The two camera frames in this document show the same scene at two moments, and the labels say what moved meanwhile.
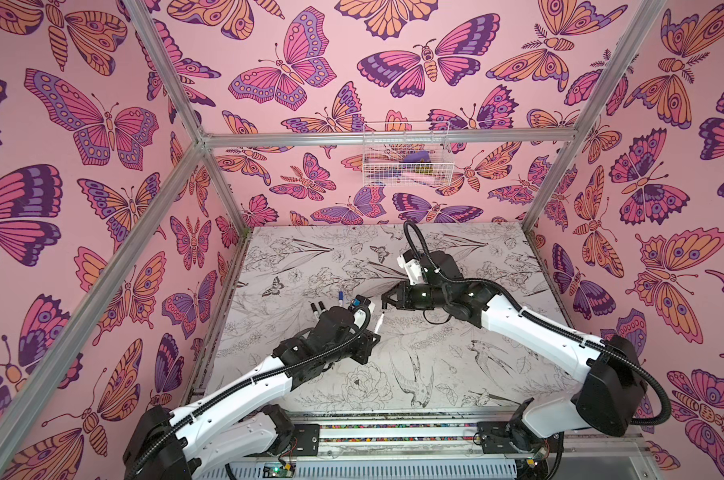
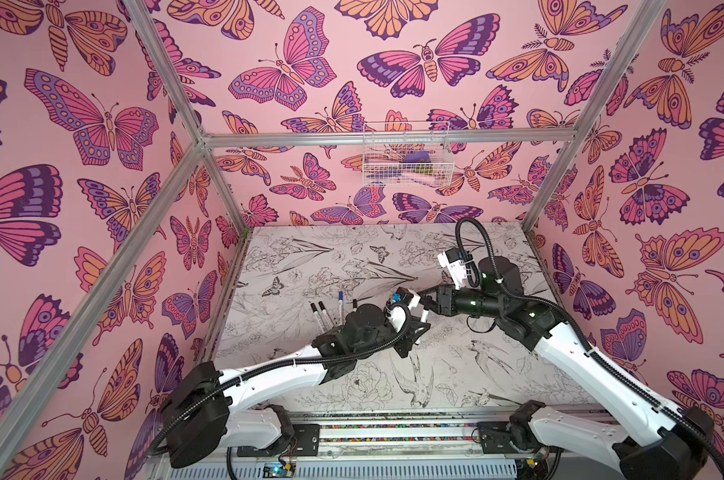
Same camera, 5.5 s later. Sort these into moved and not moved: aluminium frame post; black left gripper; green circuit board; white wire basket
Moved: black left gripper
Not moved: green circuit board; white wire basket; aluminium frame post
